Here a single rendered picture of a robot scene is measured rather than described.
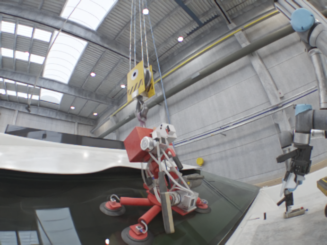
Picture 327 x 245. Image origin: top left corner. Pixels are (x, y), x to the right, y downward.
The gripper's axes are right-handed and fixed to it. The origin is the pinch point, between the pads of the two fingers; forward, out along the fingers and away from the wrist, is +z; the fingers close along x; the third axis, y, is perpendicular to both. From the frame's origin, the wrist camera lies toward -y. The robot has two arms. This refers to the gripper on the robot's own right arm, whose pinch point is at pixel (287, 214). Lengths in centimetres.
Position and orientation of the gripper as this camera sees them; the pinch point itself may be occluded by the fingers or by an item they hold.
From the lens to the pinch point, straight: 157.6
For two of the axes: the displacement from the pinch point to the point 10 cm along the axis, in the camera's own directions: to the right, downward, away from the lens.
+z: 1.3, 9.3, -3.5
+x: 6.9, 1.7, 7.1
